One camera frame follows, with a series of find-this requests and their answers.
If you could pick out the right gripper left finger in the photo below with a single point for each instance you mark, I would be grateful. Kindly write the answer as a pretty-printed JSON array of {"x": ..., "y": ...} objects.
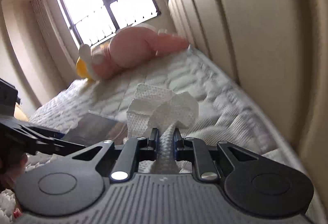
[{"x": 128, "y": 156}]

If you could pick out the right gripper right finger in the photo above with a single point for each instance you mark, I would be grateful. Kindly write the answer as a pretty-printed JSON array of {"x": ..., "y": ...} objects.
[{"x": 197, "y": 153}]

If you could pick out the white paper towel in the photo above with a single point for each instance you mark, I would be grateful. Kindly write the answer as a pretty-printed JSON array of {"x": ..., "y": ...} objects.
[{"x": 155, "y": 107}]

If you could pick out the left hand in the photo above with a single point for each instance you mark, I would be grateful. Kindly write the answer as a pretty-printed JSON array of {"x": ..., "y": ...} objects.
[{"x": 9, "y": 178}]

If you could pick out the grey quilted mattress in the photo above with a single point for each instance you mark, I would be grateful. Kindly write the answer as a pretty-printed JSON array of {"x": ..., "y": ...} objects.
[{"x": 251, "y": 188}]

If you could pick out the yellow plush toy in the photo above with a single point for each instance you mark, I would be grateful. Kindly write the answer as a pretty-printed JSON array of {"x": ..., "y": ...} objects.
[{"x": 81, "y": 69}]

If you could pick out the beige curtain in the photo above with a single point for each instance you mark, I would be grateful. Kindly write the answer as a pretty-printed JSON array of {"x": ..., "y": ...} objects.
[{"x": 54, "y": 42}]

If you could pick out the pink white rabbit plush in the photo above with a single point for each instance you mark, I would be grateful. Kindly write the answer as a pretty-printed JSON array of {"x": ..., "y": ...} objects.
[{"x": 130, "y": 47}]

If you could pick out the beige padded headboard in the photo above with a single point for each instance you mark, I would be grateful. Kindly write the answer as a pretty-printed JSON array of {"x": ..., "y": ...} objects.
[{"x": 276, "y": 50}]

